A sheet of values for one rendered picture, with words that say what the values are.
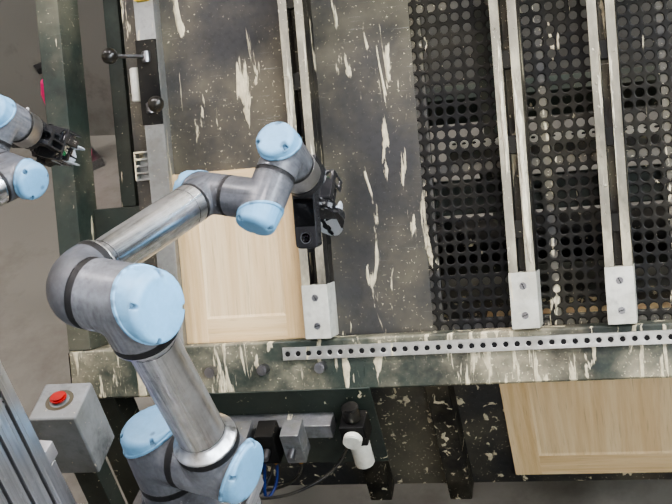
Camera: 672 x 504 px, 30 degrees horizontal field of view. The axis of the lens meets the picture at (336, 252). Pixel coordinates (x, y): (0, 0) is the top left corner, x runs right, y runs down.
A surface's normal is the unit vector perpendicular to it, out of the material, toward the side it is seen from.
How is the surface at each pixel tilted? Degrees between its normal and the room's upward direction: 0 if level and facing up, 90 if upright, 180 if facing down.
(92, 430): 90
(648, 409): 90
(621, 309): 57
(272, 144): 27
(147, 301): 83
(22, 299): 0
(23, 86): 90
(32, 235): 0
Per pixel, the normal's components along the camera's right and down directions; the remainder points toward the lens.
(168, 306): 0.81, 0.04
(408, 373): -0.26, 0.07
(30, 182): 0.73, 0.26
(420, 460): -0.17, 0.61
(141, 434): -0.32, -0.81
